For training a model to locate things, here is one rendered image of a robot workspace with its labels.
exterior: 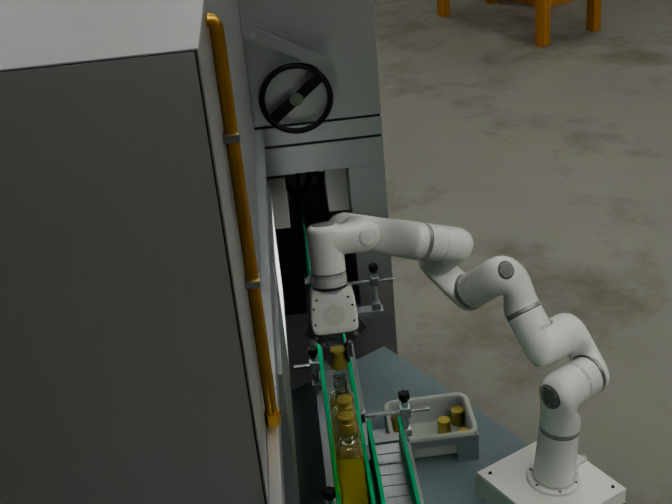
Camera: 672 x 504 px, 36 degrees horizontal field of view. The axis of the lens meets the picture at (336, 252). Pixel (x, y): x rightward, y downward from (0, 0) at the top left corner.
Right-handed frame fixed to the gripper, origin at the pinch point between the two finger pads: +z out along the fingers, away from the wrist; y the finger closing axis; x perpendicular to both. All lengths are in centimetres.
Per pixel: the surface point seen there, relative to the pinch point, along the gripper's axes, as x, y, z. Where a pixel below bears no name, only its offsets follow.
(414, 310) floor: 235, 47, 67
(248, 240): -54, -14, -39
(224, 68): -61, -14, -66
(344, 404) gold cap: -5.0, -0.1, 10.0
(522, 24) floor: 636, 209, -39
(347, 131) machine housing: 92, 14, -36
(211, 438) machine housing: -69, -23, -13
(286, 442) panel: -13.4, -13.2, 13.2
